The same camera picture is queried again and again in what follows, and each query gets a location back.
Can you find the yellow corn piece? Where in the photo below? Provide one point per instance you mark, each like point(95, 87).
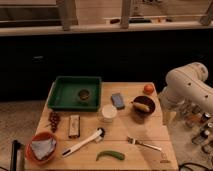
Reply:
point(141, 106)

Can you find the orange fruit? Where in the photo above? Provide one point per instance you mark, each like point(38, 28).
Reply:
point(148, 89)

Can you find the white paper cup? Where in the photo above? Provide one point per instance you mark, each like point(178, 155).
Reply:
point(108, 113)

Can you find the green pea pod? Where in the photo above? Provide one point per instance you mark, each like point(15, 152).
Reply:
point(115, 154)

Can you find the grey folded cloth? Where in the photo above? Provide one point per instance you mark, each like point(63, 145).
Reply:
point(43, 148)

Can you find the blue sponge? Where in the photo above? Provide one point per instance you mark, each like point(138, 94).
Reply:
point(117, 101)

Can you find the silver metal fork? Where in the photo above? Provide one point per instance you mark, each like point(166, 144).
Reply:
point(141, 143)

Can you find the dark red grape bunch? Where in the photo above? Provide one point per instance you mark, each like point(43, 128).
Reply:
point(54, 120)

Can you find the brown rectangular bar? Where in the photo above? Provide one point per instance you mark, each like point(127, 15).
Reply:
point(74, 126)

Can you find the green plastic tray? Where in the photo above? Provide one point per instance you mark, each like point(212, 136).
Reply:
point(76, 93)

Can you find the orange plastic bowl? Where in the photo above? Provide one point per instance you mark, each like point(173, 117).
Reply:
point(29, 154)

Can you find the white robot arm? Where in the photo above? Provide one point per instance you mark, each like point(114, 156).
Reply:
point(186, 83)

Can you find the dark brown bowl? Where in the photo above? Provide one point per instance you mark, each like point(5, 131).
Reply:
point(147, 101)

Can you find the white handled dish brush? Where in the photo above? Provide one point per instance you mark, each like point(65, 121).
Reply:
point(96, 136)

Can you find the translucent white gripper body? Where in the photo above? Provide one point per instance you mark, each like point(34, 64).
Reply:
point(168, 116)

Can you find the black chair frame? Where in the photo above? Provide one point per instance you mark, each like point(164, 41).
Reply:
point(17, 156)

